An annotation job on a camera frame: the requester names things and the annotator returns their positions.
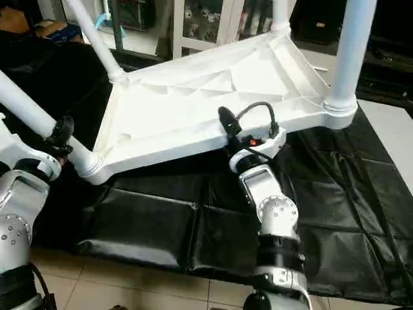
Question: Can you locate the white plastic table leg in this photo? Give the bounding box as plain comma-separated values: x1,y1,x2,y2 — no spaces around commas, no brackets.
270,0,292,34
0,68,105,186
63,0,128,83
321,0,379,131

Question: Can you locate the white plastic table top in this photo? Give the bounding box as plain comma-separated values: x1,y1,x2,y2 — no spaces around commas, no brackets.
89,28,360,186

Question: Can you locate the brown cardboard box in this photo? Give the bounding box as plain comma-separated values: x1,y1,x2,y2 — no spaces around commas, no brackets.
31,19,84,44

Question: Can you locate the white glass door cabinet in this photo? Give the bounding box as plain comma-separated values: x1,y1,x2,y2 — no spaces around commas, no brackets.
170,0,276,60

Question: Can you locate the grey metal pole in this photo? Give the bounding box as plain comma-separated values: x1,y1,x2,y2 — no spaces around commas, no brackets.
109,0,127,54

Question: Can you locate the light blue mop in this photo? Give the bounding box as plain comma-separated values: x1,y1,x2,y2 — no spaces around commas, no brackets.
93,0,117,34

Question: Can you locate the black work mat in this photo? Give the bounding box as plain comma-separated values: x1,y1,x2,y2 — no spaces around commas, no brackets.
0,28,413,305

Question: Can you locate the white flat sheet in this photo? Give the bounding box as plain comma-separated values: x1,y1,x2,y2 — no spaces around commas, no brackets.
357,97,413,196

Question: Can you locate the black tv cabinet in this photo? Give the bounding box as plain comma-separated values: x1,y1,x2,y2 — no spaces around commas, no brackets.
290,0,413,99

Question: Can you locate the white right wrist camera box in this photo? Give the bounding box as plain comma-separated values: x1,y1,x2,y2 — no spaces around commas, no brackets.
228,125,288,173

